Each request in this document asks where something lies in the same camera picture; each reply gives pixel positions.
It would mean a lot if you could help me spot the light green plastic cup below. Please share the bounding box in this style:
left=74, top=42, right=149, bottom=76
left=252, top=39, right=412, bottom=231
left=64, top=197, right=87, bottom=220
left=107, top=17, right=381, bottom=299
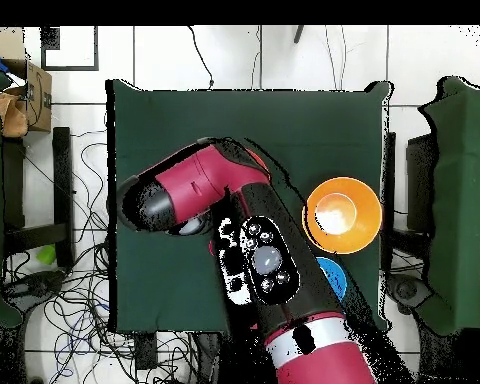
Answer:
left=35, top=244, right=57, bottom=266

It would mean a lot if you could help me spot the cardboard box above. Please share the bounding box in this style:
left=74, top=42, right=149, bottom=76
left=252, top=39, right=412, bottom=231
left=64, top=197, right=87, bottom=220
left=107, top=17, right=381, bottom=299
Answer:
left=1, top=58, right=53, bottom=134

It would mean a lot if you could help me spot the large blue bowl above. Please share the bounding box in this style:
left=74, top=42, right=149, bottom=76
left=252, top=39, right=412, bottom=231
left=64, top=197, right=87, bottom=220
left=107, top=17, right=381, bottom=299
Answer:
left=316, top=256, right=348, bottom=301

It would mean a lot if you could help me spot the black cable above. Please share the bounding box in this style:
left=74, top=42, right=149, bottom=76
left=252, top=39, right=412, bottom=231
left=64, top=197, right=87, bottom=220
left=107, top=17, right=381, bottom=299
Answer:
left=186, top=25, right=216, bottom=90

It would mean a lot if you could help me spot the black metal frame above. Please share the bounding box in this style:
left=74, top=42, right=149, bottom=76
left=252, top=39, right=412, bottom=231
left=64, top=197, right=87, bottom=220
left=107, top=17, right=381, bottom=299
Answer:
left=2, top=126, right=74, bottom=257

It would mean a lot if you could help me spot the dark green tablecloth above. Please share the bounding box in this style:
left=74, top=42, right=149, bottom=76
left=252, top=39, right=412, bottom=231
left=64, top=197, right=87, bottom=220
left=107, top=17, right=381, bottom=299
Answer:
left=105, top=78, right=394, bottom=334

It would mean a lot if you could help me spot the large yellow bowl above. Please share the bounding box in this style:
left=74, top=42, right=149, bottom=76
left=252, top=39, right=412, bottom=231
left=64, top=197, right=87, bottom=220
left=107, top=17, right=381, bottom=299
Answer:
left=301, top=176, right=384, bottom=255

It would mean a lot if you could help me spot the black box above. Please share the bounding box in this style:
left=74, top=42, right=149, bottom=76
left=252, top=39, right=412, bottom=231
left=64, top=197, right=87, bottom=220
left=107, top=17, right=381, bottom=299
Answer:
left=405, top=133, right=439, bottom=233

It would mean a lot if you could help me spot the grey square frame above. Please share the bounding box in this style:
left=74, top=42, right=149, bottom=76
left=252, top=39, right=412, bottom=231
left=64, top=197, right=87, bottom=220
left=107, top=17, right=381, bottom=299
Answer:
left=40, top=25, right=100, bottom=72

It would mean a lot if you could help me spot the brown paper bag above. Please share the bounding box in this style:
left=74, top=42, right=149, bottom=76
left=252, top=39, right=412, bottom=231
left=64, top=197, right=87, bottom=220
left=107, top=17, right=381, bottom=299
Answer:
left=0, top=92, right=29, bottom=138

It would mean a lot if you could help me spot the dark grey caster foot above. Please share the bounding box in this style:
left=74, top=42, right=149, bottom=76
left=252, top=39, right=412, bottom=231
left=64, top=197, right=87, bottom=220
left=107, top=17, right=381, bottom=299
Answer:
left=3, top=271, right=65, bottom=311
left=387, top=273, right=431, bottom=315

